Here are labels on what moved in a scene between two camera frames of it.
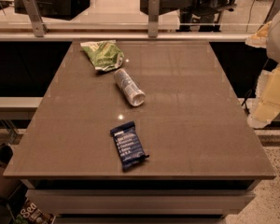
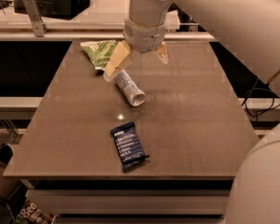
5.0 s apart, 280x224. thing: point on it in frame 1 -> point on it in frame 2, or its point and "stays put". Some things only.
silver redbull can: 133,93 stays put
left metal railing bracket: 35,15 stays put
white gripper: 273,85 -> 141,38
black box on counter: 64,2 stays put
